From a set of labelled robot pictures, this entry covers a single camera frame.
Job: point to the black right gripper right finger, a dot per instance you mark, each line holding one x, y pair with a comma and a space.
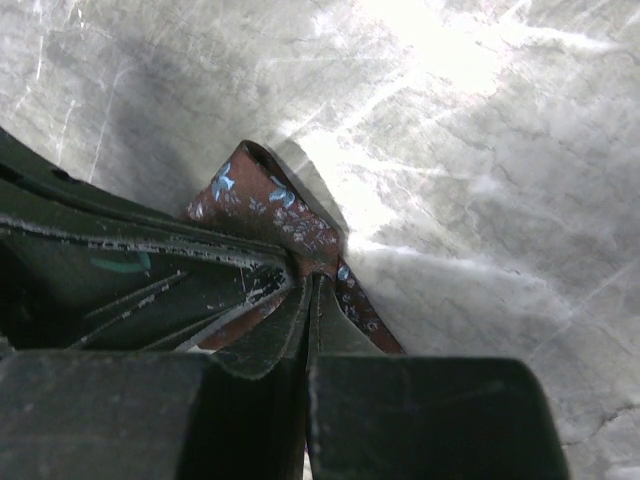
373, 415

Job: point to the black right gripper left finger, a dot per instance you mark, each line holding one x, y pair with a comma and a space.
238, 414

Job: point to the brown floral necktie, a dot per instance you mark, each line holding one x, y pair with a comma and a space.
251, 197

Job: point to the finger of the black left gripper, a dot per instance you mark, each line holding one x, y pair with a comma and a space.
99, 294
39, 198

